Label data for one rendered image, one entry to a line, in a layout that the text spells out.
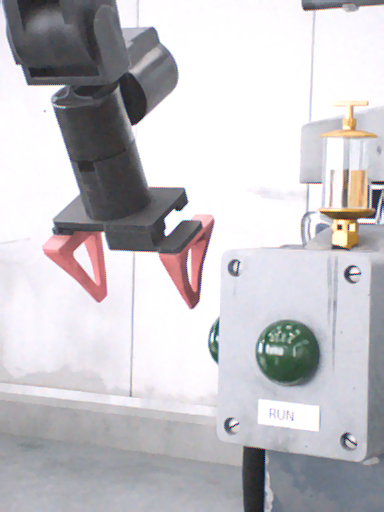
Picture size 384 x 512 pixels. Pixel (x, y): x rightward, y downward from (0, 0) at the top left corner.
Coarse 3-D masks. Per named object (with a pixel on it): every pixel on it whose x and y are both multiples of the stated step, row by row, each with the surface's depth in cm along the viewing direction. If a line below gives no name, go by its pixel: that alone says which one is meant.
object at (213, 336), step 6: (216, 324) 62; (210, 330) 62; (216, 330) 62; (210, 336) 62; (216, 336) 62; (210, 342) 62; (216, 342) 62; (210, 348) 62; (216, 348) 62; (210, 354) 62; (216, 354) 62; (216, 360) 62
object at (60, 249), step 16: (48, 240) 114; (64, 240) 113; (80, 240) 115; (96, 240) 117; (48, 256) 114; (64, 256) 113; (96, 256) 117; (80, 272) 115; (96, 272) 117; (96, 288) 117
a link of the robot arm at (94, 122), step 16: (128, 80) 108; (64, 96) 105; (80, 96) 104; (96, 96) 104; (112, 96) 104; (128, 96) 109; (64, 112) 104; (80, 112) 104; (96, 112) 104; (112, 112) 105; (128, 112) 110; (64, 128) 106; (80, 128) 105; (96, 128) 105; (112, 128) 105; (128, 128) 107; (80, 144) 105; (96, 144) 105; (112, 144) 106; (128, 144) 107; (80, 160) 106
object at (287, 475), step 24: (312, 240) 68; (360, 240) 66; (288, 456) 64; (312, 456) 63; (264, 480) 65; (288, 480) 64; (312, 480) 63; (336, 480) 63; (360, 480) 62; (264, 504) 65; (288, 504) 64; (312, 504) 63; (336, 504) 63; (360, 504) 62
